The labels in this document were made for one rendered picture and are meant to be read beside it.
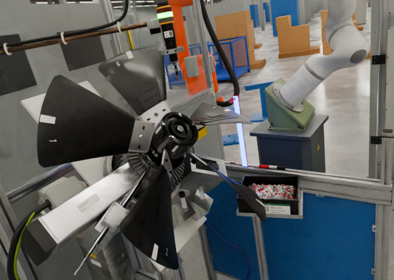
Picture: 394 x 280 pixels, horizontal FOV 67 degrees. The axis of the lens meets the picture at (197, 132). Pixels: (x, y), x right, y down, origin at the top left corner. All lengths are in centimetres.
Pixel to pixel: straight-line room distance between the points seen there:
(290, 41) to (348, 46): 880
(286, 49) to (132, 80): 936
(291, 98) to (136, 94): 80
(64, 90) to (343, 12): 101
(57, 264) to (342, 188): 128
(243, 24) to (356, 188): 790
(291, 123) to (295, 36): 870
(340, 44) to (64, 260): 155
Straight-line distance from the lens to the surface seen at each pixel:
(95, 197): 84
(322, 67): 145
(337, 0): 129
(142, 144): 87
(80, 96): 81
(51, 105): 80
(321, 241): 146
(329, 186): 127
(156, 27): 91
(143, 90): 98
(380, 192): 125
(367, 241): 140
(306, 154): 151
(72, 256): 167
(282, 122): 152
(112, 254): 120
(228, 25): 904
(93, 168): 102
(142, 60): 104
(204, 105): 118
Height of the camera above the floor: 149
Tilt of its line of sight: 20 degrees down
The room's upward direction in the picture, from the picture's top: 11 degrees counter-clockwise
